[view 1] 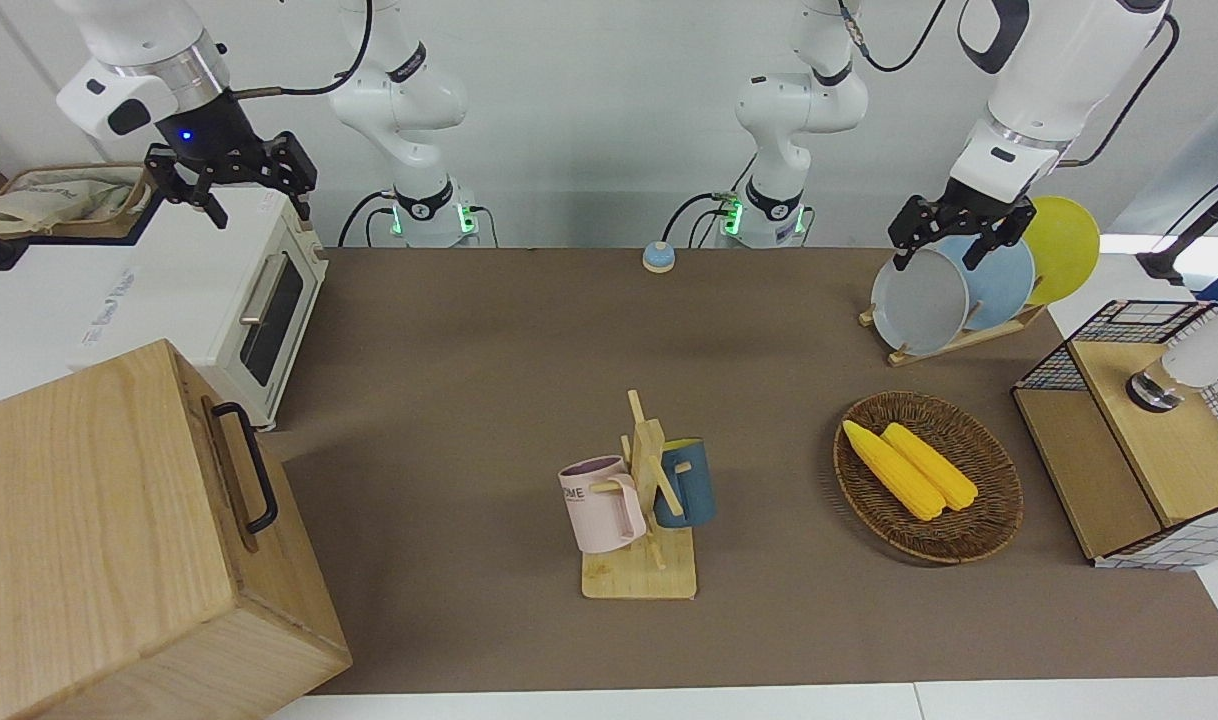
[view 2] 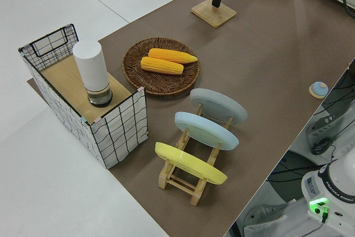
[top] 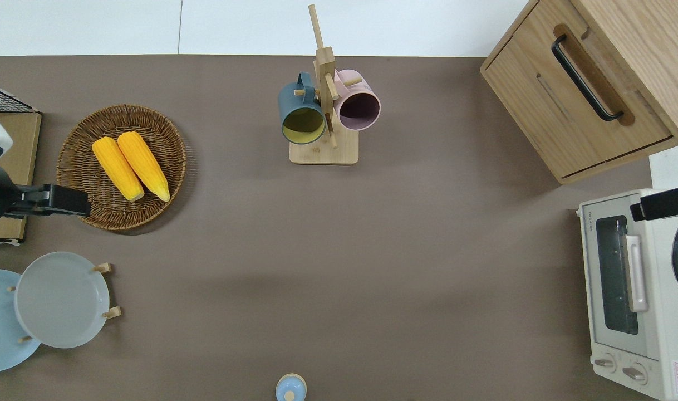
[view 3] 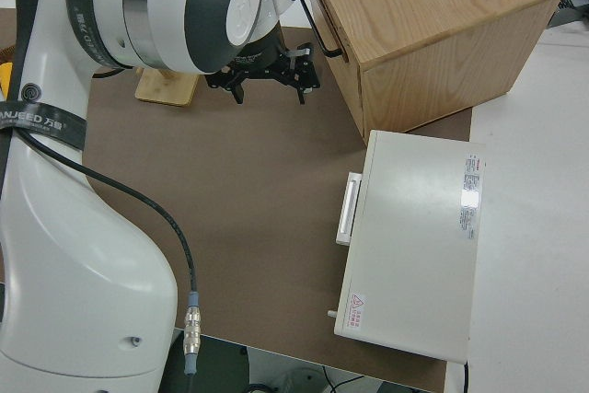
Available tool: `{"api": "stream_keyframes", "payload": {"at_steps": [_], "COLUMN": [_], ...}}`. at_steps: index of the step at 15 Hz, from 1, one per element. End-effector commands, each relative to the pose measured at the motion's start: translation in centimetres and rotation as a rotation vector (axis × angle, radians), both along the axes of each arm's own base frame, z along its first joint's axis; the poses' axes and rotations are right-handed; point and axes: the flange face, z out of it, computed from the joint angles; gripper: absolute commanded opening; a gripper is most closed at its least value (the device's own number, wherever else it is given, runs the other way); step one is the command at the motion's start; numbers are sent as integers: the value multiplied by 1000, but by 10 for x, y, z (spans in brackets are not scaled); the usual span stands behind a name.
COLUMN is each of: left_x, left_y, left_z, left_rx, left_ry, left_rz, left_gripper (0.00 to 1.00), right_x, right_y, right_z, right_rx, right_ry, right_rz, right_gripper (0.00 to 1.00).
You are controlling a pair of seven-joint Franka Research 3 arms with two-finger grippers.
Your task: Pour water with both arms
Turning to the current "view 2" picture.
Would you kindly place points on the white water bottle glass base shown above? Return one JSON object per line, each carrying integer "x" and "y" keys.
{"x": 91, "y": 65}

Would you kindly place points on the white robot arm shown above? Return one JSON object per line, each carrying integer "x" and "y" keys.
{"x": 319, "y": 184}

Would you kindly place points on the brown table mat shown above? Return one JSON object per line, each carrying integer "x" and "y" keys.
{"x": 249, "y": 54}

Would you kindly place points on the yellow corn cob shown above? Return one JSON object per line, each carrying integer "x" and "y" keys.
{"x": 162, "y": 65}
{"x": 174, "y": 55}

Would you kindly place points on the round brown wicker tray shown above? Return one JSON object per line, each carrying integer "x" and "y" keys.
{"x": 166, "y": 81}

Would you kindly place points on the grey plate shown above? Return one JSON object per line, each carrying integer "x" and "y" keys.
{"x": 219, "y": 103}

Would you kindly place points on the blue dome bell wooden base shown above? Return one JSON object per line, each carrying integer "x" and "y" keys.
{"x": 319, "y": 88}

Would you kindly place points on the light blue plate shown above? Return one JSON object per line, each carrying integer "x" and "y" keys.
{"x": 205, "y": 131}

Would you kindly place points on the yellow plate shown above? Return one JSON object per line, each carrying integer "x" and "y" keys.
{"x": 188, "y": 162}

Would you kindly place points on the wooden plate rack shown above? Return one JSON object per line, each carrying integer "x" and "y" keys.
{"x": 197, "y": 194}

